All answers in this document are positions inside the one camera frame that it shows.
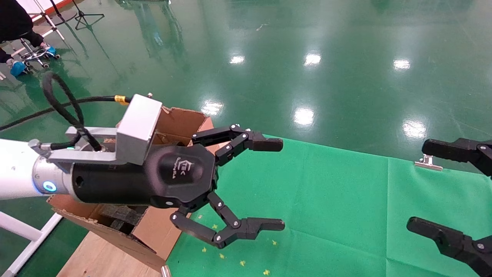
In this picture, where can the blue shoe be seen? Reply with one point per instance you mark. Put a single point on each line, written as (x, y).
(51, 50)
(17, 68)

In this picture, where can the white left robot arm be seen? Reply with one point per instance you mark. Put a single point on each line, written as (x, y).
(15, 169)

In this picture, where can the black foam padding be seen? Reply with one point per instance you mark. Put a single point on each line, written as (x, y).
(123, 215)

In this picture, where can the seated person in black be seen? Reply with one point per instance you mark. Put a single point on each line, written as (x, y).
(11, 19)

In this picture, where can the green table cloth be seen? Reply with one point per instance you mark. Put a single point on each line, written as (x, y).
(346, 211)

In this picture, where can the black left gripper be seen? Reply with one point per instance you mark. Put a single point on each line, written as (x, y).
(180, 173)

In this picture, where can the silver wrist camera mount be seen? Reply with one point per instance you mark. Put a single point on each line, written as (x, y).
(138, 123)

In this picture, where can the white work table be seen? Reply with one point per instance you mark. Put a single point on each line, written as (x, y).
(50, 19)

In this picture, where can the white desk frame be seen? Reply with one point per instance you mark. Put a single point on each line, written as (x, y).
(23, 230)

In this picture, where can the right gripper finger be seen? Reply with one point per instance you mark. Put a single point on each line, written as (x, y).
(449, 240)
(457, 151)

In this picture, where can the black tripod stand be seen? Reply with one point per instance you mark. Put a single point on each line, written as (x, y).
(82, 16)

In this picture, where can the large open cardboard carton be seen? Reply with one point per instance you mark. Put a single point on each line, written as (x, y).
(175, 123)

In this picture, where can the chrome swivel stool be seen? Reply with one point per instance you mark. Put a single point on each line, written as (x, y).
(36, 54)

